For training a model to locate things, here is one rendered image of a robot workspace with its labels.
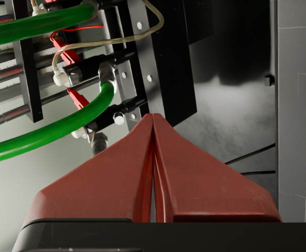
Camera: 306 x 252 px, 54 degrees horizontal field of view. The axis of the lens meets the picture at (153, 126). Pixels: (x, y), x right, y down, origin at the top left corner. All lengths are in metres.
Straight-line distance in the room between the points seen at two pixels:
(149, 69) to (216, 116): 0.21
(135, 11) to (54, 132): 0.26
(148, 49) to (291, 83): 0.20
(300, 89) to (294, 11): 0.08
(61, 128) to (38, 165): 0.51
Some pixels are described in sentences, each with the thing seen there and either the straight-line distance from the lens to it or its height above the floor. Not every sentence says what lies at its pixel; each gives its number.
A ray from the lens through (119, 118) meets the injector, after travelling 0.45.
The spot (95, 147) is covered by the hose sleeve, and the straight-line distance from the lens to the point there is 0.38.
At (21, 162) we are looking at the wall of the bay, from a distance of 0.74.
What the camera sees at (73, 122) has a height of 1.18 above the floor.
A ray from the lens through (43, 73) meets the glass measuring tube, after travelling 0.71.
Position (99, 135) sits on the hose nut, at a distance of 0.40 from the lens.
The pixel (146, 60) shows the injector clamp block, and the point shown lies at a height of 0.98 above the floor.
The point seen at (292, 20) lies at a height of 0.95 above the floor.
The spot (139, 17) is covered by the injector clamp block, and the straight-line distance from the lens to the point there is 0.46.
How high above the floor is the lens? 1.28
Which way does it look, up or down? 35 degrees down
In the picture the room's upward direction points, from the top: 121 degrees counter-clockwise
